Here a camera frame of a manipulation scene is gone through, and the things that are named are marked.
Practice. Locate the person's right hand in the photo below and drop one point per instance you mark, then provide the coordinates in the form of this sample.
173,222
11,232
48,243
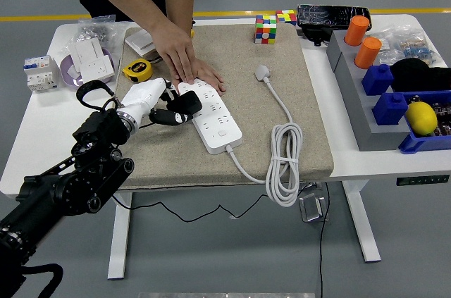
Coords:
176,48

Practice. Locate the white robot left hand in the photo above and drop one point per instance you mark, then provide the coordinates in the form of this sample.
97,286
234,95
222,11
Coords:
144,95

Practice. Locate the person's left hand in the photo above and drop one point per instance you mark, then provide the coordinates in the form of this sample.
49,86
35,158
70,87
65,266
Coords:
209,76

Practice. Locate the black plug adapter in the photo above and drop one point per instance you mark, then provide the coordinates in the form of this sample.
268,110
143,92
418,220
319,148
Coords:
186,102

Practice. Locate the white power strip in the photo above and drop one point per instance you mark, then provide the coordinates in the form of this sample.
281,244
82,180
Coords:
218,139

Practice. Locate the yellow tape measure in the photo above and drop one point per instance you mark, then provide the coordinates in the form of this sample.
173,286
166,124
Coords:
139,69

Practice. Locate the grey-brown mat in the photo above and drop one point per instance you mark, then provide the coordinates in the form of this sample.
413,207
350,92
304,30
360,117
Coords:
246,115

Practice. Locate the large Rubik's cube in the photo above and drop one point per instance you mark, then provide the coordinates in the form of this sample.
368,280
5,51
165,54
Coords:
266,30

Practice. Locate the purple bowl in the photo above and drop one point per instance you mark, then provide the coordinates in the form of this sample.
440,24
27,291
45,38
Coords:
67,69

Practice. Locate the clear bag of metal parts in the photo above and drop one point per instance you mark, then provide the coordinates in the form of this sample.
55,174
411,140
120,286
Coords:
93,30

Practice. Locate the small Rubik's cube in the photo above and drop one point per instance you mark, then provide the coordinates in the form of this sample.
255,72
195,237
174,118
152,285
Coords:
287,16

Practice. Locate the white circuit breaker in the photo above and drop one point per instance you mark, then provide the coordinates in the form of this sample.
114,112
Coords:
37,72

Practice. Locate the black wrapped box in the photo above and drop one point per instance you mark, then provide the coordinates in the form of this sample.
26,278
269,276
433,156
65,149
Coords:
324,18

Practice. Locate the grey stepped block holder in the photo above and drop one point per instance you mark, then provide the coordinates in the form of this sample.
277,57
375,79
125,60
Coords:
352,76

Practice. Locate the white table leg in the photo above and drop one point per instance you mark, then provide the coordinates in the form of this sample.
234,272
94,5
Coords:
363,227
120,241

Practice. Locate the orange cylinder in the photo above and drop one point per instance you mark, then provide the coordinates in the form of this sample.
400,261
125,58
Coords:
356,30
367,53

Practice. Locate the blue block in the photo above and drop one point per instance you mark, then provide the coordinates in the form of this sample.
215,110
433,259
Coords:
377,79
389,109

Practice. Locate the clear bag of components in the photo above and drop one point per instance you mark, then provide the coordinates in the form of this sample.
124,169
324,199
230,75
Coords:
408,46

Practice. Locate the black cloth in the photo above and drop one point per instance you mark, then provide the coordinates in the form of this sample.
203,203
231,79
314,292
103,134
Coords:
415,74

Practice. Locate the yellow lemon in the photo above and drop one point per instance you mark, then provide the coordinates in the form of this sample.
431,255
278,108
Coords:
421,118

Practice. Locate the blue plastic bin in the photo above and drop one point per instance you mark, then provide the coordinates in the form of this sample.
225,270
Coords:
423,143

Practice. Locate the black table control panel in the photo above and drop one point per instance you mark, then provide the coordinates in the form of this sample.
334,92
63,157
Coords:
423,180

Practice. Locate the dark circuit boards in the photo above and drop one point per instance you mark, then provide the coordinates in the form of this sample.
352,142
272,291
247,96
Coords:
444,111

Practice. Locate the white square wall switch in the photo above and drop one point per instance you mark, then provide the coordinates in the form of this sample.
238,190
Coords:
139,41

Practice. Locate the white wall socket panel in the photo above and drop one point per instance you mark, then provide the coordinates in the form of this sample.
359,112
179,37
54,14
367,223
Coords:
100,70

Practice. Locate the white switch panel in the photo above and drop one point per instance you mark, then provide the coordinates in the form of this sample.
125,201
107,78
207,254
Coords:
84,49

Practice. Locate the clear acrylic bracket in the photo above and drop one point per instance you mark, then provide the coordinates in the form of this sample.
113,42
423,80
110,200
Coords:
311,208

